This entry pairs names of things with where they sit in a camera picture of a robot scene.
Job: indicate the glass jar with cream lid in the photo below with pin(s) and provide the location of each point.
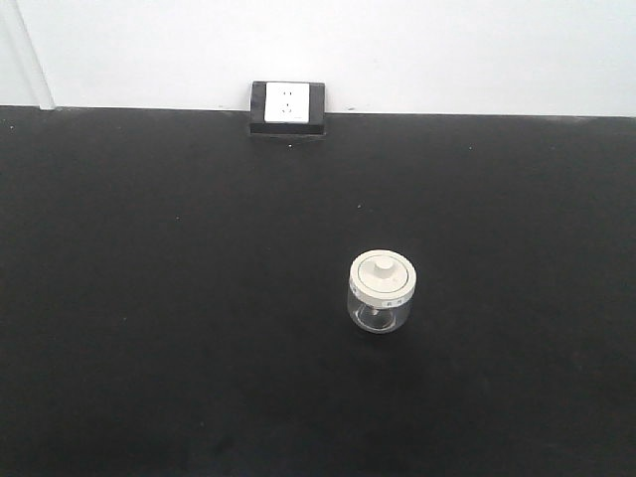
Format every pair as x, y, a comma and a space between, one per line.
381, 286

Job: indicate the black and white power socket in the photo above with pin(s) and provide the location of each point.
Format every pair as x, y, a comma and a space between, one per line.
285, 108

